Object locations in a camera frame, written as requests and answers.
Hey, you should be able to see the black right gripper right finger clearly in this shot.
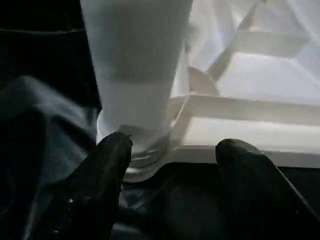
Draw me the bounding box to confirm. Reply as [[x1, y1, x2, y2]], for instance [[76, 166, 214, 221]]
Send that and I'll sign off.
[[215, 139, 320, 240]]

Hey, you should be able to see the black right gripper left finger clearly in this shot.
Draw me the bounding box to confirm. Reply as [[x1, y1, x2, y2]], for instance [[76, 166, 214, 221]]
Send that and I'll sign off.
[[31, 132, 134, 240]]

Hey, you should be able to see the white plastic table top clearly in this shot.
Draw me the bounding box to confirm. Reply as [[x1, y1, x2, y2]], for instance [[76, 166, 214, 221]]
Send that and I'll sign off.
[[95, 0, 320, 184]]

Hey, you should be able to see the white plastic table leg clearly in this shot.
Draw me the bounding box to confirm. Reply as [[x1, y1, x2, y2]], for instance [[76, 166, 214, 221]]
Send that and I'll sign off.
[[80, 0, 195, 167]]

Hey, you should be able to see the black table mat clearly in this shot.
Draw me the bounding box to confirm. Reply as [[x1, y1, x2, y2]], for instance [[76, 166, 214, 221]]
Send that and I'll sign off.
[[0, 0, 320, 240]]

